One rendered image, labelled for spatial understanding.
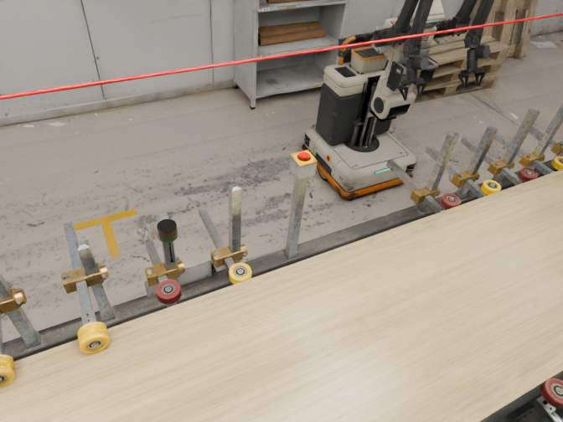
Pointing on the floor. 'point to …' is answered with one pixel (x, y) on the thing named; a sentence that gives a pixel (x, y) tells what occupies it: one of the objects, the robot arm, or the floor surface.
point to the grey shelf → (290, 72)
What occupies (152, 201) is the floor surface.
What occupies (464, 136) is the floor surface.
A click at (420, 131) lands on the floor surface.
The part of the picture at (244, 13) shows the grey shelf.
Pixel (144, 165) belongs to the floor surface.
